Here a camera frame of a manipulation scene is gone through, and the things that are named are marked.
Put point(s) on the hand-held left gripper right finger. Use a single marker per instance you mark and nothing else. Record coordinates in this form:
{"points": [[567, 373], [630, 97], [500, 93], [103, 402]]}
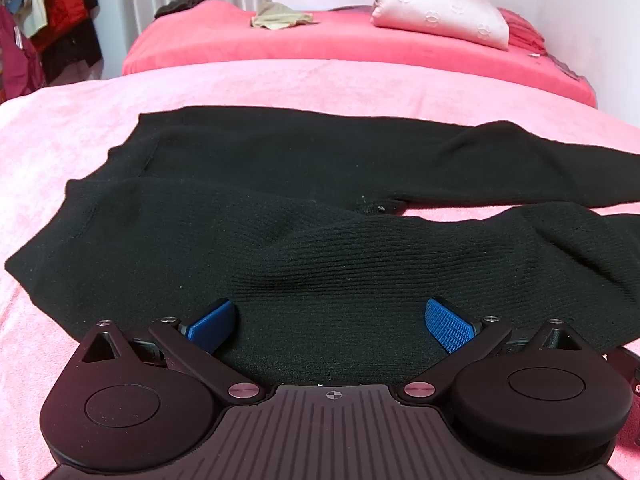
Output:
{"points": [[449, 325]]}

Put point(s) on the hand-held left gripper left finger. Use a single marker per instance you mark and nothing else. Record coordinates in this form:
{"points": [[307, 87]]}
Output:
{"points": [[214, 324]]}

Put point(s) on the black knit pants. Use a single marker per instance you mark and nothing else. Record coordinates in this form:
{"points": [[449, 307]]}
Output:
{"points": [[300, 185]]}

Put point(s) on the pink fleece blanket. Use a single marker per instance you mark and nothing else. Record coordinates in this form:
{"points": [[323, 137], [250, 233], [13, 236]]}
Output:
{"points": [[50, 135]]}

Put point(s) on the grey purple cloth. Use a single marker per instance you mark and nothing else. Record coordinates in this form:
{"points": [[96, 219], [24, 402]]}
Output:
{"points": [[567, 66]]}

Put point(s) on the pink bed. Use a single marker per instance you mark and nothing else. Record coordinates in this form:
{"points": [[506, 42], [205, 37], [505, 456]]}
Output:
{"points": [[300, 42]]}

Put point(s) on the folded red blanket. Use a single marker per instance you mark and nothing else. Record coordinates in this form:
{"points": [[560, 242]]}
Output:
{"points": [[522, 32]]}

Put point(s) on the beige cloth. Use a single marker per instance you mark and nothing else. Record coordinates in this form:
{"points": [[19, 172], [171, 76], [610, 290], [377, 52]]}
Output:
{"points": [[280, 17]]}

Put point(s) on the pale pink pillow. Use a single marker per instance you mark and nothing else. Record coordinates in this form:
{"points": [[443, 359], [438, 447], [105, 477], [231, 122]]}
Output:
{"points": [[440, 10]]}

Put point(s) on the dark cloth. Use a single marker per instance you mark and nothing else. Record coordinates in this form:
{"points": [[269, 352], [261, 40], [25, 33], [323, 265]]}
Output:
{"points": [[182, 4]]}

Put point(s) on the hanging clothes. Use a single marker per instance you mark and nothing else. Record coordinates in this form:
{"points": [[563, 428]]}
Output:
{"points": [[60, 5]]}

